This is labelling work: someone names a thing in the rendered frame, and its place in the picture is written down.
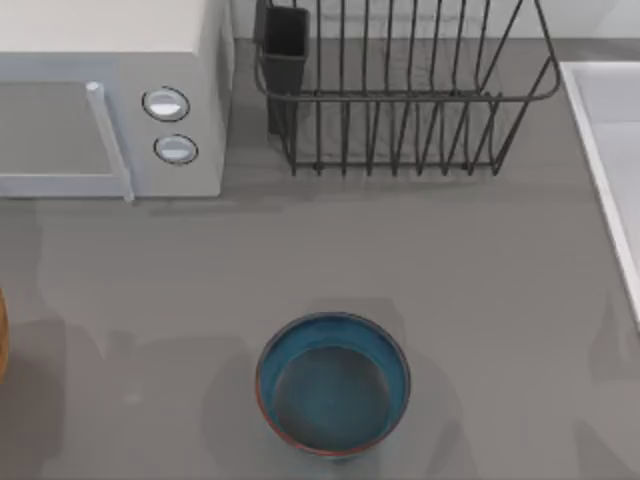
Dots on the blue bowl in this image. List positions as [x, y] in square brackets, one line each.
[333, 386]

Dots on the small microwave knob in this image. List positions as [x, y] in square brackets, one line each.
[175, 149]

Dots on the pale microwave oven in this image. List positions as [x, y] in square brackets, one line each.
[210, 100]

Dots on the black cutlery holder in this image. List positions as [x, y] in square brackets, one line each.
[284, 45]

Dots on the large microwave knob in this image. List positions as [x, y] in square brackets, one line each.
[165, 104]

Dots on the microwave oven door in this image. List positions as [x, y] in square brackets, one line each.
[45, 130]

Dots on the brown wooden object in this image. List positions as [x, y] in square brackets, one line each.
[2, 337]

